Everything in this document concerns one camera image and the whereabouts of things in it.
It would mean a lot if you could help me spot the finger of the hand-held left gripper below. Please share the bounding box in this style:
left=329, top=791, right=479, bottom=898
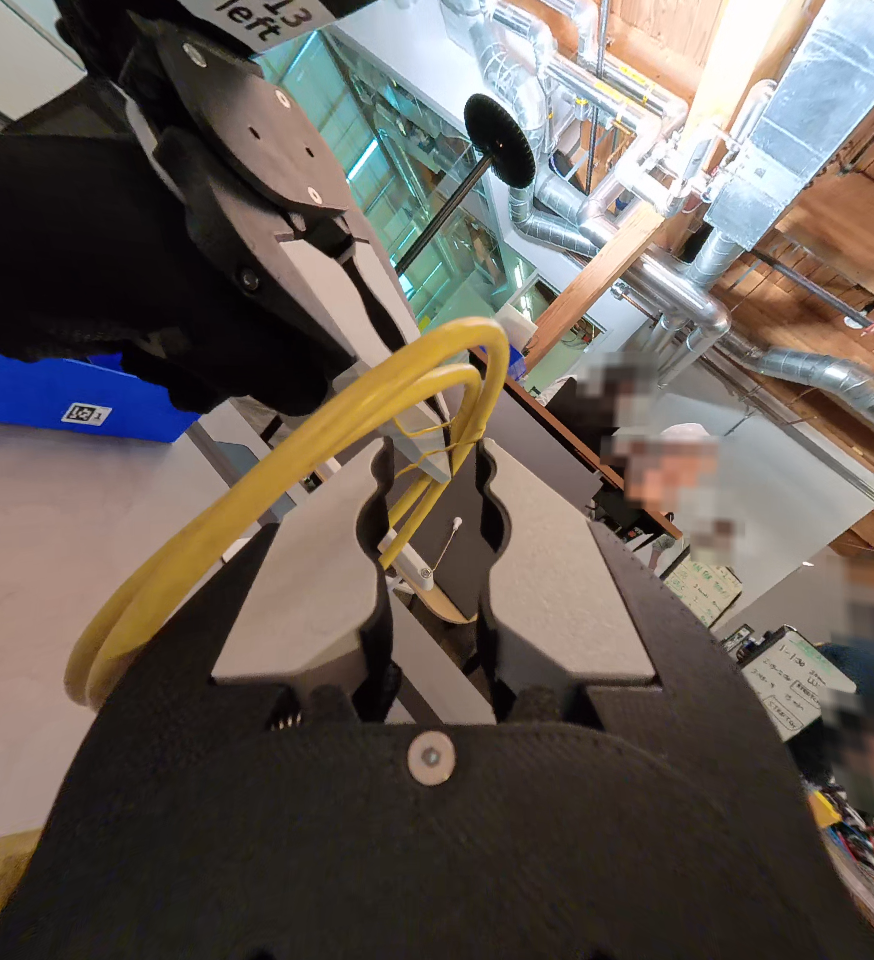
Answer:
left=278, top=236, right=454, bottom=483
left=343, top=212, right=439, bottom=423

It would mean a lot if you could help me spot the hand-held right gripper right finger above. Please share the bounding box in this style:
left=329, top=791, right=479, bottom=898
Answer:
left=476, top=438, right=658, bottom=704

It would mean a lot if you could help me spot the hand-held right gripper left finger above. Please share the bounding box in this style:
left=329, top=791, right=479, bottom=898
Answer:
left=212, top=437, right=396, bottom=723

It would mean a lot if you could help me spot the yellow ethernet cable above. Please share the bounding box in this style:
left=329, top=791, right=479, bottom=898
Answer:
left=64, top=317, right=514, bottom=711

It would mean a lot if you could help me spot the blue plastic bin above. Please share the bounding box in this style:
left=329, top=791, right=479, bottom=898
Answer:
left=0, top=347, right=203, bottom=445

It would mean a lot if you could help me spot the person's left hand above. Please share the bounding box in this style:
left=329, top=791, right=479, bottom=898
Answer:
left=0, top=129, right=334, bottom=419

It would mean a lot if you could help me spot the white plastic bar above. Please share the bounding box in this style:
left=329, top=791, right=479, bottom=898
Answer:
left=383, top=516, right=464, bottom=595

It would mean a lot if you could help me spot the whiteboard on black easel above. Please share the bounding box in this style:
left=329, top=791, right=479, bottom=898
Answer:
left=664, top=561, right=743, bottom=629
left=739, top=624, right=859, bottom=741

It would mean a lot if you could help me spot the dark table with wooden edge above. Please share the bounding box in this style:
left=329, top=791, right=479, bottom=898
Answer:
left=405, top=360, right=604, bottom=625

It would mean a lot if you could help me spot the round silver pipe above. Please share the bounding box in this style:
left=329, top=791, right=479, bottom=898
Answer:
left=440, top=0, right=734, bottom=354

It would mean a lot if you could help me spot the wooden desk with black frame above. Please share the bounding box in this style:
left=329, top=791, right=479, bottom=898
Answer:
left=473, top=345, right=683, bottom=543

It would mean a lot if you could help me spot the rectangular silver duct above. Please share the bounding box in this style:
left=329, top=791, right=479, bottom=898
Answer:
left=701, top=0, right=874, bottom=254

